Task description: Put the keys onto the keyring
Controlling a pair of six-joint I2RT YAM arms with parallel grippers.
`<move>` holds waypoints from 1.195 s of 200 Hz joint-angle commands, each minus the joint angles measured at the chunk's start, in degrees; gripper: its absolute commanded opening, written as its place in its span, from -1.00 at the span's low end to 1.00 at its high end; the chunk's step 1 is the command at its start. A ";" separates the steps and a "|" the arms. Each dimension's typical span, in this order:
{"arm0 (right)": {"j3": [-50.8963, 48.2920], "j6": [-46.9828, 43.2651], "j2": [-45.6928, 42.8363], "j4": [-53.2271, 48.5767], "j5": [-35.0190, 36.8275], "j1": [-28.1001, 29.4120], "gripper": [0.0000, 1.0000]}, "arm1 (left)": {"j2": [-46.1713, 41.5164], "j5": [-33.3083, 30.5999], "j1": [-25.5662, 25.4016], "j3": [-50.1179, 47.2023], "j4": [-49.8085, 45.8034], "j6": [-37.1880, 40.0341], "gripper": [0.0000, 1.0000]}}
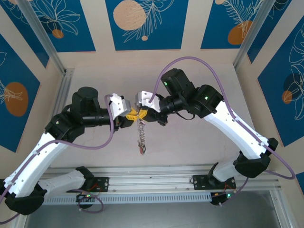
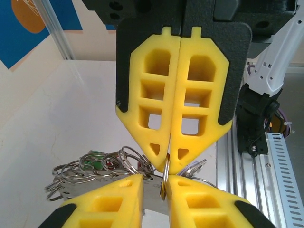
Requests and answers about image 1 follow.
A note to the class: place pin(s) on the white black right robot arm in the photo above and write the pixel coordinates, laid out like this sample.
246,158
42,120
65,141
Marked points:
240,133

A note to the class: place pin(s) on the red capped key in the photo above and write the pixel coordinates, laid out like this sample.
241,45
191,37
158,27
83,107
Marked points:
141,149

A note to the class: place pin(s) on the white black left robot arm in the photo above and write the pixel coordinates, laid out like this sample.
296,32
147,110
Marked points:
31,164

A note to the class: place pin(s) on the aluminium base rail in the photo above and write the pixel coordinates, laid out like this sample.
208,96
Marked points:
152,177

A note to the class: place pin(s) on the small circuit board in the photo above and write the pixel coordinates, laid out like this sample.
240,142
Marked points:
86,196
226,196

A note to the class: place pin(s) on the aluminium side rail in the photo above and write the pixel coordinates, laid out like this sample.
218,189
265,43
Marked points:
65,90

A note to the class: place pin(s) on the aluminium frame post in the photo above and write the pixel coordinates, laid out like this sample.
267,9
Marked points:
254,33
281,213
21,221
40,35

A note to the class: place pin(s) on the black mounting plate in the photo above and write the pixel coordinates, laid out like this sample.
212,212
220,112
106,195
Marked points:
104,184
198,183

